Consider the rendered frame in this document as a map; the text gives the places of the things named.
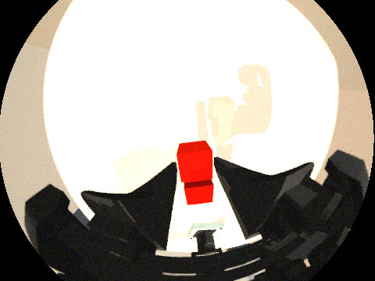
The red cube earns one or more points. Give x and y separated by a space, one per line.
198 192
195 161

